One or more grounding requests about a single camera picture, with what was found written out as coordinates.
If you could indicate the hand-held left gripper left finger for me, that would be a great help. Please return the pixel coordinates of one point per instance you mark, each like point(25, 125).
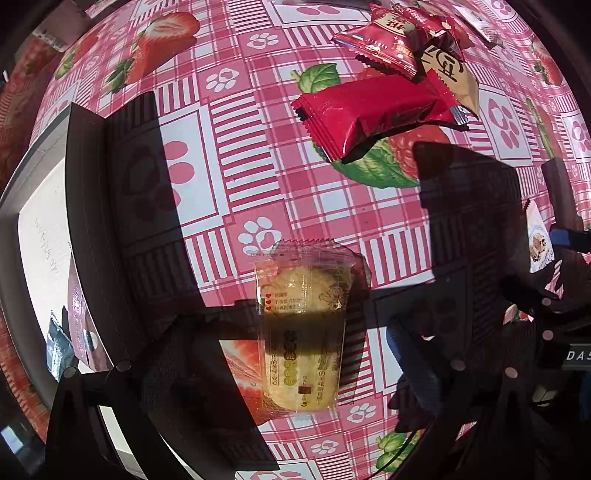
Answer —
point(207, 323)

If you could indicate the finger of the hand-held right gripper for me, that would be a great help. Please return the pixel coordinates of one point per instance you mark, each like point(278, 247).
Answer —
point(565, 238)

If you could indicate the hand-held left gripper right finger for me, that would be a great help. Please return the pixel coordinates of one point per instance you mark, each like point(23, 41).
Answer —
point(404, 350)

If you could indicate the white and pink biscuit packet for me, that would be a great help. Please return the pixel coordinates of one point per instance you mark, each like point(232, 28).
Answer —
point(539, 240)

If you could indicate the clear yellow cookie packet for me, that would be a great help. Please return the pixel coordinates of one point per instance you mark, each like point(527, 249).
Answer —
point(304, 295)

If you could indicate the white cardboard box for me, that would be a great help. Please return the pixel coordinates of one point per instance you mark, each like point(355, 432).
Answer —
point(46, 221)

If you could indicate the cream and gold snack packet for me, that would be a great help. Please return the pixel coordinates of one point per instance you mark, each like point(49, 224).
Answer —
point(450, 69)

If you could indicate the plain red snack packet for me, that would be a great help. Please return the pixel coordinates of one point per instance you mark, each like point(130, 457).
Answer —
point(369, 110)

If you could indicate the small red snack packet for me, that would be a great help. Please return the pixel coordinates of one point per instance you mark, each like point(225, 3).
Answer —
point(434, 21)

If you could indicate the red snack packet gold print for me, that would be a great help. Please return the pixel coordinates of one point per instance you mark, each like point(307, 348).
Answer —
point(378, 44)

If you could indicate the pink snack packet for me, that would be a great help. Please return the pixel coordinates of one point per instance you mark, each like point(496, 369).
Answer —
point(85, 318)

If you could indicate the blue snack packet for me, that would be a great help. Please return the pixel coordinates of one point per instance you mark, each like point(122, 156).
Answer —
point(59, 346)

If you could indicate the pink strawberry checked tablecloth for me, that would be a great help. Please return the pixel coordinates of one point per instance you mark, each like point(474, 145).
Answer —
point(258, 152)

